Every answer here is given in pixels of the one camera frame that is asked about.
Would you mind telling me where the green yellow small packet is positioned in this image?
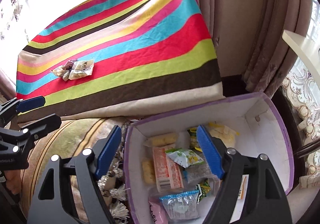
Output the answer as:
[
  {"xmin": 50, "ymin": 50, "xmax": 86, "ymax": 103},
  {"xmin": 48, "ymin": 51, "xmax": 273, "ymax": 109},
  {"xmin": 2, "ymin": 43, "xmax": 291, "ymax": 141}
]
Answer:
[{"xmin": 187, "ymin": 127, "xmax": 202, "ymax": 150}]

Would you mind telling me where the purple box white inside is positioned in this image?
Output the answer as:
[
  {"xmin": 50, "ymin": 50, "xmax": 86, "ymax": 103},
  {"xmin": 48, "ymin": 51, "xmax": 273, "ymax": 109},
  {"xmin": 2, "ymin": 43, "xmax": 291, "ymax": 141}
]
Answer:
[{"xmin": 124, "ymin": 92, "xmax": 293, "ymax": 224}]

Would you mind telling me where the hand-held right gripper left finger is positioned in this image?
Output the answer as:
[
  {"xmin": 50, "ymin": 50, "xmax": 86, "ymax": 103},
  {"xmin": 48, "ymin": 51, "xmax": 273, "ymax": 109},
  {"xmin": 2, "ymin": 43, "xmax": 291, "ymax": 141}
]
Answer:
[{"xmin": 26, "ymin": 125, "xmax": 122, "ymax": 224}]

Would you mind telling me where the yellow bun clear packet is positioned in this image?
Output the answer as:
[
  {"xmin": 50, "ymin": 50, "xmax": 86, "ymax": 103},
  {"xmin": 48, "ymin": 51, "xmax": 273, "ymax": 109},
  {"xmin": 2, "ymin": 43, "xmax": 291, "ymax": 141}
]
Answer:
[{"xmin": 209, "ymin": 121, "xmax": 239, "ymax": 149}]

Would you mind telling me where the pink curtain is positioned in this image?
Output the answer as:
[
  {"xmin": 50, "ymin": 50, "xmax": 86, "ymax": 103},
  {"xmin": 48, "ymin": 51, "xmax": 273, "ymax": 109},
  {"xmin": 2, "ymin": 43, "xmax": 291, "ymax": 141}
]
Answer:
[{"xmin": 0, "ymin": 67, "xmax": 17, "ymax": 97}]

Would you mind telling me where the white crinkled packet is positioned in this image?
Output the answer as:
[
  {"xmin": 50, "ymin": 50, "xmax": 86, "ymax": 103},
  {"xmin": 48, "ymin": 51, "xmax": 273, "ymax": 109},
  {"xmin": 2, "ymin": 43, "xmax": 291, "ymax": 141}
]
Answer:
[{"xmin": 68, "ymin": 59, "xmax": 95, "ymax": 80}]

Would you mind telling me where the colourful striped cloth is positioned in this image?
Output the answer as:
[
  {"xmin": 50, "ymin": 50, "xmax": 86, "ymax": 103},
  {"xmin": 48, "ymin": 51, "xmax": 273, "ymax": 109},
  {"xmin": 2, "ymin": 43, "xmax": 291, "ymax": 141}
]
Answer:
[{"xmin": 15, "ymin": 0, "xmax": 223, "ymax": 124}]

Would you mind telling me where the cream lace curtain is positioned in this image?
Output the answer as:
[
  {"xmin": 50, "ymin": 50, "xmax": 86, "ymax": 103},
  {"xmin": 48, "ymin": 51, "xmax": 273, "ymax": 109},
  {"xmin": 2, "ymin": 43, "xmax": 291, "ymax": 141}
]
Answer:
[{"xmin": 281, "ymin": 64, "xmax": 320, "ymax": 189}]

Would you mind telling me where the bread packet orange label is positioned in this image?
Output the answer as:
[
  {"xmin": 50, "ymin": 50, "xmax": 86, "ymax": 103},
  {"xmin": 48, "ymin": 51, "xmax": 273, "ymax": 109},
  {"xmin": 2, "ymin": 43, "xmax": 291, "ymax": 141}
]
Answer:
[{"xmin": 144, "ymin": 134, "xmax": 184, "ymax": 192}]

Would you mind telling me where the white shelf board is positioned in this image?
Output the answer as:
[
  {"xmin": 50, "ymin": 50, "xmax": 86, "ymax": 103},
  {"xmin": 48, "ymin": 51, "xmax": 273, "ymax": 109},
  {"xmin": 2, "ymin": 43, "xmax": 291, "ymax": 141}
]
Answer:
[{"xmin": 282, "ymin": 29, "xmax": 320, "ymax": 64}]

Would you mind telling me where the dark green patterned packet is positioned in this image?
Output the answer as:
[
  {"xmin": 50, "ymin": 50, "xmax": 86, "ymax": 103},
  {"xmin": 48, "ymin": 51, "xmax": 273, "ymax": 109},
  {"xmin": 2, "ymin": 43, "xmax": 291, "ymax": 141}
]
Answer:
[{"xmin": 196, "ymin": 179, "xmax": 212, "ymax": 198}]

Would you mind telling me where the white packet orange stripe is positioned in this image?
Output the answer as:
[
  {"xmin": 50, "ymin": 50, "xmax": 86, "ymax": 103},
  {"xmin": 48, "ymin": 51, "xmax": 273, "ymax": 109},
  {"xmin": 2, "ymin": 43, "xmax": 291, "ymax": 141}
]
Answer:
[{"xmin": 239, "ymin": 175, "xmax": 249, "ymax": 199}]

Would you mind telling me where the person's left hand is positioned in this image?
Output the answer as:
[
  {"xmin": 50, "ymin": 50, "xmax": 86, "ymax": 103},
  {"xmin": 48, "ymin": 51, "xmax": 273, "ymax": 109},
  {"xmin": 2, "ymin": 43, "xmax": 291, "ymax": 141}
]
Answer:
[{"xmin": 4, "ymin": 171, "xmax": 22, "ymax": 196}]

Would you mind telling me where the silver tassel fringe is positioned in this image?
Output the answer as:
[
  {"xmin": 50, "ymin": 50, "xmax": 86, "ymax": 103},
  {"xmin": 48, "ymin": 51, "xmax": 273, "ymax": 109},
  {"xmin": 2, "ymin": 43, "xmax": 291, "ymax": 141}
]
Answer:
[{"xmin": 96, "ymin": 146, "xmax": 130, "ymax": 222}]

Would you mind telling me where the brown grey wrapper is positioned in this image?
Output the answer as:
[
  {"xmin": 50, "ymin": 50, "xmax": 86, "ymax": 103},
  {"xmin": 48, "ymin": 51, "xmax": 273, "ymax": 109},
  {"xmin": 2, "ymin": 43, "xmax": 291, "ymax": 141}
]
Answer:
[{"xmin": 62, "ymin": 59, "xmax": 78, "ymax": 72}]

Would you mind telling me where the white green leaf packet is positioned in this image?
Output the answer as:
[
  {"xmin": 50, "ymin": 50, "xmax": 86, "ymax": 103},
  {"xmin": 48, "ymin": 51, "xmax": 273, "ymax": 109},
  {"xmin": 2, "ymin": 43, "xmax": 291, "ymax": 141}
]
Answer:
[{"xmin": 166, "ymin": 148, "xmax": 204, "ymax": 167}]

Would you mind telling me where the pink snack packet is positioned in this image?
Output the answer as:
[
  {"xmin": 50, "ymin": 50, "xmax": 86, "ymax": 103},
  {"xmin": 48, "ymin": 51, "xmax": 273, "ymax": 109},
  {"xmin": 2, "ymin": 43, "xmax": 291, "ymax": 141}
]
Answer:
[{"xmin": 149, "ymin": 198, "xmax": 168, "ymax": 224}]

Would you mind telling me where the pale small packet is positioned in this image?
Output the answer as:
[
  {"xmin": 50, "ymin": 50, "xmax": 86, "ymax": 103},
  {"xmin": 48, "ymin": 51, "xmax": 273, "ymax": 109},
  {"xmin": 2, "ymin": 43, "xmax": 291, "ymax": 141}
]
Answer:
[{"xmin": 51, "ymin": 67, "xmax": 67, "ymax": 78}]

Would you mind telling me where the sheer floral window curtain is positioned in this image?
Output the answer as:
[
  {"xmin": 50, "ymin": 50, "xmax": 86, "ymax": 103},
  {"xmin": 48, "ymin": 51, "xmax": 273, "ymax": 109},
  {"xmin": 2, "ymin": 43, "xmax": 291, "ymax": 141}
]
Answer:
[{"xmin": 0, "ymin": 0, "xmax": 35, "ymax": 44}]

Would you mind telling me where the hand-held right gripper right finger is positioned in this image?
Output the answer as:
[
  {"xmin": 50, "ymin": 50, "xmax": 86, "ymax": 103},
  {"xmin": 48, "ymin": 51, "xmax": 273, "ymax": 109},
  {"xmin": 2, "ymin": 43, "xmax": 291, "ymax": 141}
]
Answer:
[{"xmin": 196, "ymin": 125, "xmax": 293, "ymax": 224}]

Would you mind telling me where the striped plush sofa cushion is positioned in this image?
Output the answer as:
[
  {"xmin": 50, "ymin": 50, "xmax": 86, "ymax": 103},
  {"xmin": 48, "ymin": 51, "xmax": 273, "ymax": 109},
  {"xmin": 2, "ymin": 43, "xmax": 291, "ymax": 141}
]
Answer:
[{"xmin": 19, "ymin": 116, "xmax": 133, "ymax": 224}]

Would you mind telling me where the small clear blue packet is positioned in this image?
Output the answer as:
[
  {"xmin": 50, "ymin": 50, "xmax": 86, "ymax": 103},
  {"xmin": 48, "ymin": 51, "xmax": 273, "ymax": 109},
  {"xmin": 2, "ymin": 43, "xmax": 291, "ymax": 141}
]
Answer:
[{"xmin": 182, "ymin": 164, "xmax": 220, "ymax": 184}]

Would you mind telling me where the large blue snack packet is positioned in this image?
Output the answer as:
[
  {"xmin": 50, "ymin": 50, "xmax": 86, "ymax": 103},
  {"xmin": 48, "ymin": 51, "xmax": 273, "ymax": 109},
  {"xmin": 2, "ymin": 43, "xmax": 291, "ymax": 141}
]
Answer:
[{"xmin": 160, "ymin": 190, "xmax": 199, "ymax": 219}]

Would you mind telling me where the pale yellow bun packet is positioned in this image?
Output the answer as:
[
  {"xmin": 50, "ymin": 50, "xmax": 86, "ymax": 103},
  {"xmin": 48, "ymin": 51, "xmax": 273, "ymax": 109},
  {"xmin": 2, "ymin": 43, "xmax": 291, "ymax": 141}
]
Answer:
[{"xmin": 141, "ymin": 159, "xmax": 157, "ymax": 185}]

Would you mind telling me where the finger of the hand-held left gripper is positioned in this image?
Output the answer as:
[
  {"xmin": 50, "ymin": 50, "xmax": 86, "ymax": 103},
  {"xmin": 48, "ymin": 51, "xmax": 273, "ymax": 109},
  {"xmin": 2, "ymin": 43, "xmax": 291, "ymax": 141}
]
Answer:
[
  {"xmin": 0, "ymin": 113, "xmax": 62, "ymax": 153},
  {"xmin": 0, "ymin": 96, "xmax": 46, "ymax": 124}
]

